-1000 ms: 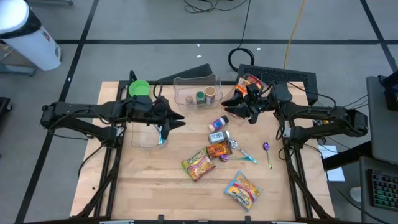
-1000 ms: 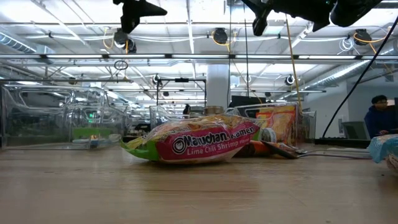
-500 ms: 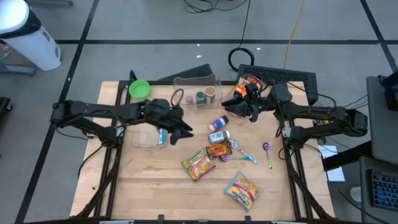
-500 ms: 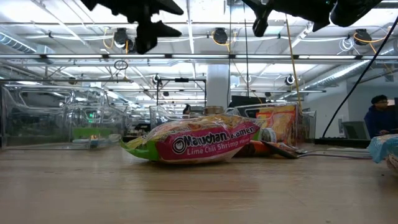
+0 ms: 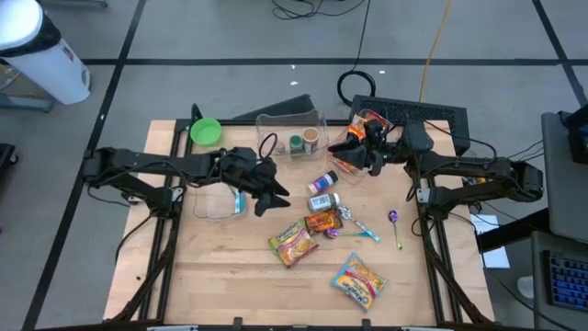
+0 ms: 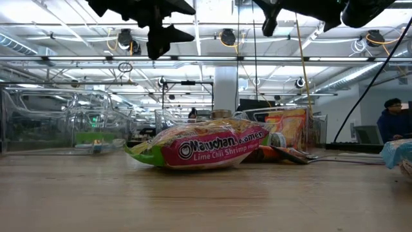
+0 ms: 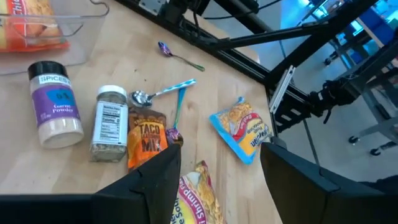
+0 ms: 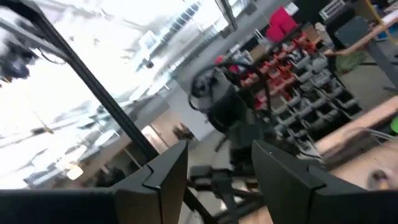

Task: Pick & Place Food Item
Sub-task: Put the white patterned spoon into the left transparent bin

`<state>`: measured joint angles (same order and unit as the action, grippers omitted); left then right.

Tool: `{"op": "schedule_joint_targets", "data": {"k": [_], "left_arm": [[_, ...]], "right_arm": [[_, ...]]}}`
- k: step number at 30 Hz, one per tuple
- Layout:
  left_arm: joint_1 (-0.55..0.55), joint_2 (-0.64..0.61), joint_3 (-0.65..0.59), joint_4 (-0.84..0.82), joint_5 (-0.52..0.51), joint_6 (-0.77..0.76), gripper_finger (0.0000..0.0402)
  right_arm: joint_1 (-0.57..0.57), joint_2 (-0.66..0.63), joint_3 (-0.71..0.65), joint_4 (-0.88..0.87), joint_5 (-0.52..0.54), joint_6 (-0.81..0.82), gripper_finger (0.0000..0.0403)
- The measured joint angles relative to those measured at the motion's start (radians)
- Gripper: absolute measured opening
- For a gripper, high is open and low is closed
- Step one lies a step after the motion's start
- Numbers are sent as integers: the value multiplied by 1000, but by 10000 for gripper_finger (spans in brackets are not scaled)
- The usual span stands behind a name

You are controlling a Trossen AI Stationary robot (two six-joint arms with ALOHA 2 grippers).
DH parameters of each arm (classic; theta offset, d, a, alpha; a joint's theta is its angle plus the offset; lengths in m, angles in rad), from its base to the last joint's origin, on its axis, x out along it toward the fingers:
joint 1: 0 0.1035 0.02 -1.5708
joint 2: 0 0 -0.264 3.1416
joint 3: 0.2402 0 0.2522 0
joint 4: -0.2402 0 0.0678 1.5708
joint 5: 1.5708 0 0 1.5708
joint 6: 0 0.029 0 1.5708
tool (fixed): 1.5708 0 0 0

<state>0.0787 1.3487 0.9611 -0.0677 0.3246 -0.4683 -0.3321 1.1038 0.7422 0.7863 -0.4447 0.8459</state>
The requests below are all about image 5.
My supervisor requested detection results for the blue beef ramen packet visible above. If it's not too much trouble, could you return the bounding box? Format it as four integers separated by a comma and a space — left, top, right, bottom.
331, 251, 387, 313

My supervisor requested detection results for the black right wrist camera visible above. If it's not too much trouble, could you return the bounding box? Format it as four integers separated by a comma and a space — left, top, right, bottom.
365, 119, 386, 144

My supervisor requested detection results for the lime chili shrimp ramen packet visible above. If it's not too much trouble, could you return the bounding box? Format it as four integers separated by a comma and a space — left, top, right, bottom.
267, 221, 320, 268

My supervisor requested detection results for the purple spoon green handle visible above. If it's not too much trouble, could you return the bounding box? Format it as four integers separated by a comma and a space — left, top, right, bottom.
388, 209, 404, 252

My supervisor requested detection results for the silver foil item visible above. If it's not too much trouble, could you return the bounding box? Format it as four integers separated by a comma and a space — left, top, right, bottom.
337, 205, 382, 244

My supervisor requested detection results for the black flat panel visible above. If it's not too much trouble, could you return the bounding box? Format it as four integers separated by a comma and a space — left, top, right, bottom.
232, 94, 319, 121

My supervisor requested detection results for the green plastic bowl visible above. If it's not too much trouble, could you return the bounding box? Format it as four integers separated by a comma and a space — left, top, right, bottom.
189, 117, 223, 149

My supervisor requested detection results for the black cable bundle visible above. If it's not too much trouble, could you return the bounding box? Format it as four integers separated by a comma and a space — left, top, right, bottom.
272, 0, 368, 20

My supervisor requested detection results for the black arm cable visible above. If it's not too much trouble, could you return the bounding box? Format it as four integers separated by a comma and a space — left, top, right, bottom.
257, 131, 279, 161

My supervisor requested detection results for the red white ramen packet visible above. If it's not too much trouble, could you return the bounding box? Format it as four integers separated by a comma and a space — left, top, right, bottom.
346, 108, 392, 140

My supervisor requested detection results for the backlit keyboard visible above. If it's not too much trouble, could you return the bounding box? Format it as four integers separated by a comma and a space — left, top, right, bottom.
544, 250, 588, 314

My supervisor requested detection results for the black coiled cable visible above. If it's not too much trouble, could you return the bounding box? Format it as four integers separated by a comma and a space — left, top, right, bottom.
336, 0, 378, 108

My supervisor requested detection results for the white paper sheet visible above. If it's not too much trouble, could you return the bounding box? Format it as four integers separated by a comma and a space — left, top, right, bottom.
470, 213, 511, 270

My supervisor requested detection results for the clear plastic bin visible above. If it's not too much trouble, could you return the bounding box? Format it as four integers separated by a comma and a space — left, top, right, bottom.
326, 108, 406, 185
192, 181, 250, 221
255, 108, 331, 163

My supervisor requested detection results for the yellow cable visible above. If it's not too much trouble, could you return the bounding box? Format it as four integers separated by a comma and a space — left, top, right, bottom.
418, 0, 455, 103

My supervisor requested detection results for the blue label spice jar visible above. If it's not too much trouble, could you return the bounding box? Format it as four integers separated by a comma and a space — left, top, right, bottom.
306, 170, 340, 196

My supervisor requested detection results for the grey metal stand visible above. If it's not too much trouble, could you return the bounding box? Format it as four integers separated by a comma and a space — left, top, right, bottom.
0, 62, 59, 114

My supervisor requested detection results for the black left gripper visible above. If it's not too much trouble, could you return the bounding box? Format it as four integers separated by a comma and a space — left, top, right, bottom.
219, 146, 292, 219

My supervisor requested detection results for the silver label spice jar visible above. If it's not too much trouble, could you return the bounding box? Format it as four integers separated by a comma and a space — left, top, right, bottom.
306, 191, 341, 212

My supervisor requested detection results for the white trash bin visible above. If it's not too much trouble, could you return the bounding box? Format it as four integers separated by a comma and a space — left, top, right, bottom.
0, 0, 92, 106

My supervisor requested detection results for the purple spoon teal handle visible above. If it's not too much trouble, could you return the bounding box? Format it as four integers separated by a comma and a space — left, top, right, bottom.
322, 228, 373, 240

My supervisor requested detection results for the dark orange snack packet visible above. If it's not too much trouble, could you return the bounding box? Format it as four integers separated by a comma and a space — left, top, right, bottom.
301, 210, 345, 236

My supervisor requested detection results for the gold lid seasoning jar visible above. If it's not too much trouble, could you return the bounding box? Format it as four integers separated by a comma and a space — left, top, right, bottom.
301, 127, 321, 154

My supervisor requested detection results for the black desk device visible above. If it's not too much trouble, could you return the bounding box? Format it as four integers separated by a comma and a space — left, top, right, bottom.
558, 104, 588, 166

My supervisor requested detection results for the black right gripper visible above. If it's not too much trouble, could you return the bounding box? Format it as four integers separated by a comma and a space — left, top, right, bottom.
327, 136, 401, 178

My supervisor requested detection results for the black floor object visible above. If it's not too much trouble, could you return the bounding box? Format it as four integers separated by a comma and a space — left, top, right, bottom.
0, 143, 19, 178

